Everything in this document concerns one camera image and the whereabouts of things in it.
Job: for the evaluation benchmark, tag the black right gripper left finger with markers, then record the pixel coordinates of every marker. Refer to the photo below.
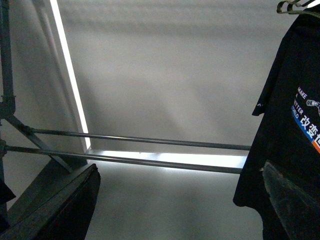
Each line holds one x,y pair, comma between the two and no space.
63,210

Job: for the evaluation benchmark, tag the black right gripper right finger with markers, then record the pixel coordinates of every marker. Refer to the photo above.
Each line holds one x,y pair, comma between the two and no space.
295,201

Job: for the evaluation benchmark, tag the white wall light strip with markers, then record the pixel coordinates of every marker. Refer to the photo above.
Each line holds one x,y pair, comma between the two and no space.
206,160

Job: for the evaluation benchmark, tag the metal clothes hanger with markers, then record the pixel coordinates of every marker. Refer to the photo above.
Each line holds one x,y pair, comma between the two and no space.
293,7

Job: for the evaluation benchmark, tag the grey clothes drying rack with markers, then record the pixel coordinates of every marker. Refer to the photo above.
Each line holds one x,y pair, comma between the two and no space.
8,108

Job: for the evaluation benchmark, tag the black printed t-shirt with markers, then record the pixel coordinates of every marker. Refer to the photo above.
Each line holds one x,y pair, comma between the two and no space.
289,132

